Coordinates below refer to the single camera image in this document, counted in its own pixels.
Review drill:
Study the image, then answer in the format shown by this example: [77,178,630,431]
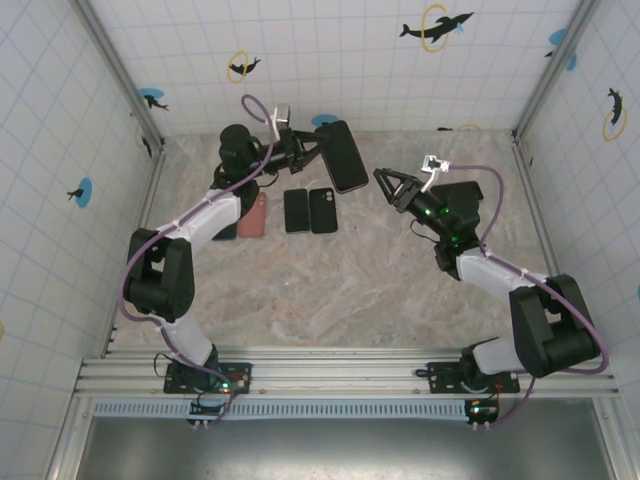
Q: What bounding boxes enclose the black phone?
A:
[308,186,339,236]

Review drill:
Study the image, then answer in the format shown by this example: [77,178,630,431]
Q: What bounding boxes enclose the salmon pink phone case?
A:
[237,191,268,239]

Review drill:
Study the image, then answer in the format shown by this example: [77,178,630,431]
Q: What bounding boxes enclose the small black controller board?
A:
[463,398,500,431]
[187,399,232,431]

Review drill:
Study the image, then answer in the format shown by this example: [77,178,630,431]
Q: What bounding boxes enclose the grey metal panel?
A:
[74,418,617,480]

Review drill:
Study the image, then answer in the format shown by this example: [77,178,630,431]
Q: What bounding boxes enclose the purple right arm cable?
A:
[444,163,611,431]

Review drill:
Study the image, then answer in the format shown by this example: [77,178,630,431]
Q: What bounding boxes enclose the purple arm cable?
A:
[117,94,279,431]
[444,163,611,431]

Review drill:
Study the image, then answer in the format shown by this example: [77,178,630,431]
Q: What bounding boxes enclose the aluminium side rail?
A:
[512,130,587,357]
[102,142,169,357]

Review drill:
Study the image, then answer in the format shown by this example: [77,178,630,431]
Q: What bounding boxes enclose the aluminium corner post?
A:
[73,0,167,151]
[513,0,600,140]

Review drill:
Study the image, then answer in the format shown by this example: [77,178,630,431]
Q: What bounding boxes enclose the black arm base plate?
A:
[164,360,253,396]
[428,360,520,395]

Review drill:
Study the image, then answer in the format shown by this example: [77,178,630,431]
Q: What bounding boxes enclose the aluminium front rail beams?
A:
[73,347,620,400]

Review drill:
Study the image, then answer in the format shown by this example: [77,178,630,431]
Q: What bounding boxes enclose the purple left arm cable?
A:
[117,94,279,431]

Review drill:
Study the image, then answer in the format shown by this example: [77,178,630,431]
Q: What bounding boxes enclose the white slotted cable duct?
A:
[92,399,474,420]

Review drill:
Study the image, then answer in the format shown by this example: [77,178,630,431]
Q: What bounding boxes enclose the aluminium lower frame strut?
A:
[594,397,632,480]
[47,397,96,480]

